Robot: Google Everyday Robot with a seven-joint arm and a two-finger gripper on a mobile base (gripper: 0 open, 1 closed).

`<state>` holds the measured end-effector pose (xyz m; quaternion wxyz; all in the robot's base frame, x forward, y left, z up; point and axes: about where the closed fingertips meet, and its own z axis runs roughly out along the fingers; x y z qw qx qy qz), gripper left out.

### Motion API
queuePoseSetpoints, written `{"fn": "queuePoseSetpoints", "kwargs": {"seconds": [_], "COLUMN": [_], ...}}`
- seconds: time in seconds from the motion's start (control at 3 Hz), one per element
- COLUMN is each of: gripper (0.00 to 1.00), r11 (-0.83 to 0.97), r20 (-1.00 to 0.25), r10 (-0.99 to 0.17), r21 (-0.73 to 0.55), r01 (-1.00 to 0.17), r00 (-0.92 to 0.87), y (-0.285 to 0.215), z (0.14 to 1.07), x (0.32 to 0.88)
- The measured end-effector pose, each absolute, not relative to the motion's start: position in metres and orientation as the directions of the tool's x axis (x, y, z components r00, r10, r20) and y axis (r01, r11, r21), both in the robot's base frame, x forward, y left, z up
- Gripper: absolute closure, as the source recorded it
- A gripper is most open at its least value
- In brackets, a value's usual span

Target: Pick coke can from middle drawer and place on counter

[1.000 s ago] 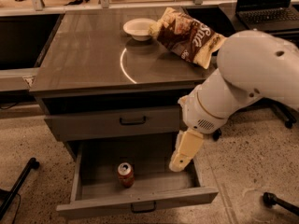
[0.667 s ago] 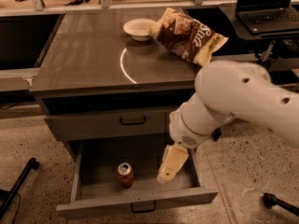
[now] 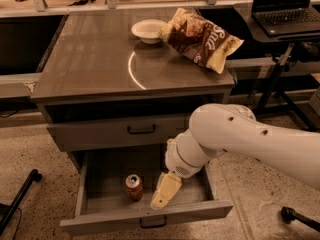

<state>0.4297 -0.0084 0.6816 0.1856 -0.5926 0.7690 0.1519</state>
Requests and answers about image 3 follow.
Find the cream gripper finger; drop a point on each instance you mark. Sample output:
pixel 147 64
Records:
pixel 167 187

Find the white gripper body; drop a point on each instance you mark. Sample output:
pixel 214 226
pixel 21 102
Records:
pixel 175 163

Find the red coke can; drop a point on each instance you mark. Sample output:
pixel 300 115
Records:
pixel 134 187

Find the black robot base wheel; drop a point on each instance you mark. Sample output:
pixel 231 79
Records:
pixel 288 215

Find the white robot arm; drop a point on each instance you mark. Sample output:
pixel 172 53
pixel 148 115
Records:
pixel 216 129

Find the open grey middle drawer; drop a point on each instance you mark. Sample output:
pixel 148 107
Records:
pixel 103 204

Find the grey drawer cabinet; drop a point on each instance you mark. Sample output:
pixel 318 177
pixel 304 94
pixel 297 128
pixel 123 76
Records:
pixel 99 70

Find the brown chip bag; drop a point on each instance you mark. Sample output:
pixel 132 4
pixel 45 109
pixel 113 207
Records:
pixel 200 40

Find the white bowl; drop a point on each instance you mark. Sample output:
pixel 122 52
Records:
pixel 147 30

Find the black laptop stand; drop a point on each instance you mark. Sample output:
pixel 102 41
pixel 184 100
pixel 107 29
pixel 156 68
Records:
pixel 273 86

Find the black stand leg left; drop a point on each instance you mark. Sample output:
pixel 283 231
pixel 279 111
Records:
pixel 7 211

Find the black laptop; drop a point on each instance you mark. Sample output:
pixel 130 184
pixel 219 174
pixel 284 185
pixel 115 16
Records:
pixel 282 17

